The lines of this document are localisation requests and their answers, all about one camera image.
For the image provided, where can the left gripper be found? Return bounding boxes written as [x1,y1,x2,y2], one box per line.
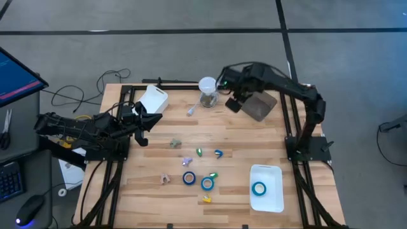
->
[122,101,163,147]

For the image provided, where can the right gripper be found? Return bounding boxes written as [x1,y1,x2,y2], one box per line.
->
[224,81,258,114]

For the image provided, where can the dark blue tape roll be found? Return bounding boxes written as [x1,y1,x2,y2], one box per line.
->
[182,171,197,186]

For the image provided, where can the light blue tape roll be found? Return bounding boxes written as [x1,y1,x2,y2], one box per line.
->
[200,176,215,191]
[251,181,267,197]

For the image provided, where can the white plastic bin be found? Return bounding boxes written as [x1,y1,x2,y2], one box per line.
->
[249,164,285,213]
[135,84,169,115]

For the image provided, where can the grey translucent plastic bin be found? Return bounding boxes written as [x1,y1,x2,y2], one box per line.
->
[240,91,278,122]

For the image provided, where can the white mushroom table lamp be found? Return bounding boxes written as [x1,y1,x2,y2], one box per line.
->
[198,76,219,109]

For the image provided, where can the white paper sheet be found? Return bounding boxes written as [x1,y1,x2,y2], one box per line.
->
[59,154,86,191]

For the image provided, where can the grey desk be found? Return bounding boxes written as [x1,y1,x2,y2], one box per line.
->
[0,90,53,229]

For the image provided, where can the computer monitor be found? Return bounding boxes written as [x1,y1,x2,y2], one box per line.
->
[0,46,50,109]

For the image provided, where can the scissors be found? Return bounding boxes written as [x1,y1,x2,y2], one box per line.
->
[0,108,13,150]

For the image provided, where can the black computer mouse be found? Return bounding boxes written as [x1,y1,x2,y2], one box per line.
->
[15,194,45,227]

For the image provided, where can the black computer keyboard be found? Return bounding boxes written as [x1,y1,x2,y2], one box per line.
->
[0,160,25,203]

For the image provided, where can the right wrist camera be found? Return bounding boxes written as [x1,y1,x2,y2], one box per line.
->
[217,66,241,88]

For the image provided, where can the white lamp power cable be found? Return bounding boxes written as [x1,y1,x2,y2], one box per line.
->
[187,92,219,117]

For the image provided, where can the black aluminium table frame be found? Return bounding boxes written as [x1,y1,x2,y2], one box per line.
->
[71,78,347,229]

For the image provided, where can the yellow cable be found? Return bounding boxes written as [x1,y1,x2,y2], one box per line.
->
[60,114,93,149]

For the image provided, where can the black floor cable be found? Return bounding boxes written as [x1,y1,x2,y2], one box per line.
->
[41,68,132,115]
[376,122,407,168]

